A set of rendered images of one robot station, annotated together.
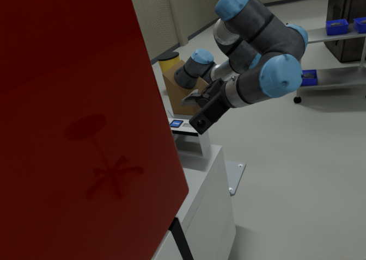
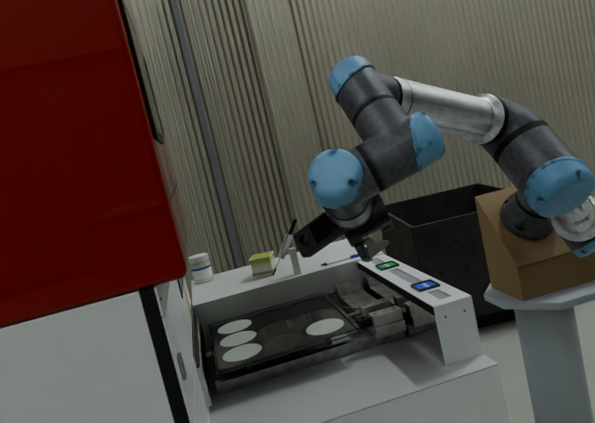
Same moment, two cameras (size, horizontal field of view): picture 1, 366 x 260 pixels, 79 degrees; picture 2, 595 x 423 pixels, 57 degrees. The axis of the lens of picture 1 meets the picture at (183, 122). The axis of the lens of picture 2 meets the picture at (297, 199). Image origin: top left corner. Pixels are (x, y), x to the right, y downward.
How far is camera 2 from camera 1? 0.72 m
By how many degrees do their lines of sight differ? 48
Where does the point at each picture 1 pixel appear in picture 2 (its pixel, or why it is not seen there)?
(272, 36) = (364, 126)
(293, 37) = (392, 130)
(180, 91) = (499, 239)
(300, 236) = not seen: outside the picture
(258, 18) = (353, 102)
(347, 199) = not seen: outside the picture
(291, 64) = (336, 162)
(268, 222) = not seen: outside the picture
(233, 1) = (334, 80)
